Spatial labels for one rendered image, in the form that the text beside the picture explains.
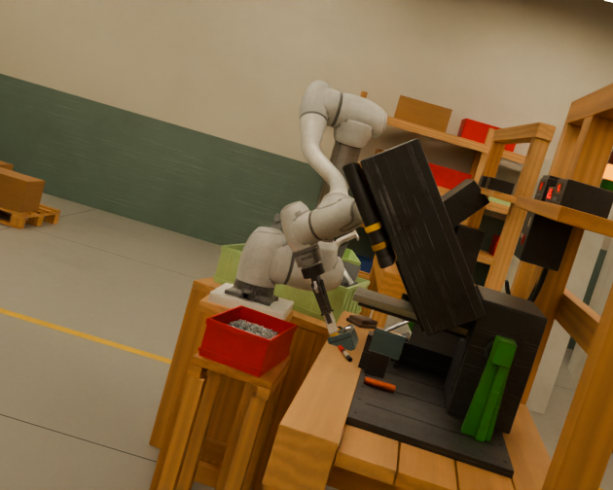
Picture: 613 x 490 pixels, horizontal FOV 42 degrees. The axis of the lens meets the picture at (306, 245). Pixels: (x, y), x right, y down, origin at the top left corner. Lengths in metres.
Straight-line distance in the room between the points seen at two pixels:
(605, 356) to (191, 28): 8.53
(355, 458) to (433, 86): 8.09
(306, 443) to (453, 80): 8.14
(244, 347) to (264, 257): 0.64
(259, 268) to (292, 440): 1.26
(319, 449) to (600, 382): 0.62
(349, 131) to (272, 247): 0.51
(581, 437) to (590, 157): 1.16
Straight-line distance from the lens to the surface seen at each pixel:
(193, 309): 3.61
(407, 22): 9.76
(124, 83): 10.05
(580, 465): 1.87
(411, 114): 9.14
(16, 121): 10.47
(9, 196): 7.87
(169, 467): 2.61
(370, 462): 1.85
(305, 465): 1.86
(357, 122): 2.95
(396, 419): 2.13
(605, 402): 1.84
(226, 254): 3.64
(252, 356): 2.44
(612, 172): 2.39
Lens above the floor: 1.52
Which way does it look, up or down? 7 degrees down
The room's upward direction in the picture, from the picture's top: 16 degrees clockwise
